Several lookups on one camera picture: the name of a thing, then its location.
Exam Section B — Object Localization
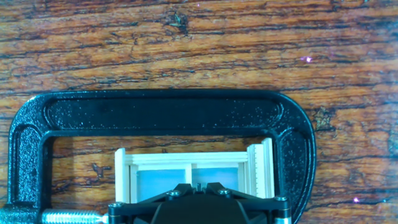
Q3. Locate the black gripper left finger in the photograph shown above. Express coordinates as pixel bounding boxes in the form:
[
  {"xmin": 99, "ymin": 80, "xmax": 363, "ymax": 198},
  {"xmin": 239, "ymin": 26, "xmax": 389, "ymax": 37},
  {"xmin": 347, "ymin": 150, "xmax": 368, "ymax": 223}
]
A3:
[{"xmin": 108, "ymin": 182, "xmax": 197, "ymax": 224}]

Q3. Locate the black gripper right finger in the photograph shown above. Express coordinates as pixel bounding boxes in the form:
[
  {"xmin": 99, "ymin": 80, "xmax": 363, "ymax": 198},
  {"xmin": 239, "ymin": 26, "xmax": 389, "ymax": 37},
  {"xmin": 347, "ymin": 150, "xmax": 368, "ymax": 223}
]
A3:
[{"xmin": 205, "ymin": 182, "xmax": 292, "ymax": 224}]

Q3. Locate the small sliding window pane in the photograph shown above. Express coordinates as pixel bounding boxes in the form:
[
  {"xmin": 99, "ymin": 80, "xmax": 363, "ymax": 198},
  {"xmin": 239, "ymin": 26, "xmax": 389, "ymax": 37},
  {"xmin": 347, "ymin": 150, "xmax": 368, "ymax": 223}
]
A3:
[{"xmin": 129, "ymin": 162, "xmax": 192, "ymax": 203}]

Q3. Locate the black C-clamp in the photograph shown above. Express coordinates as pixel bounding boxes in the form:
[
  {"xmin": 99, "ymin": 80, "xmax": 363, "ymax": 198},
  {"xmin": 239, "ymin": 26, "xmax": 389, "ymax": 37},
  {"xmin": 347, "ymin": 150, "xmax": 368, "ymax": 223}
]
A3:
[{"xmin": 0, "ymin": 89, "xmax": 317, "ymax": 224}]

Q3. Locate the wood grain table mat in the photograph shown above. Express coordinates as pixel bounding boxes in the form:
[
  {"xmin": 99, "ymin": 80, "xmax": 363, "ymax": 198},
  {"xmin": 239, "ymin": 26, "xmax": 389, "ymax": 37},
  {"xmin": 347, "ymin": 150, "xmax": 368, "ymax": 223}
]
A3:
[{"xmin": 0, "ymin": 0, "xmax": 398, "ymax": 224}]

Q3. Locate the wooden miniature window frame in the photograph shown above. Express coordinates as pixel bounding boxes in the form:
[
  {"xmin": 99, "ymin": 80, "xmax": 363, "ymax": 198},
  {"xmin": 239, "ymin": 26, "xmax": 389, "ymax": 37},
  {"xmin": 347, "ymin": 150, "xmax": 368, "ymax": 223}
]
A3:
[{"xmin": 114, "ymin": 138, "xmax": 275, "ymax": 205}]

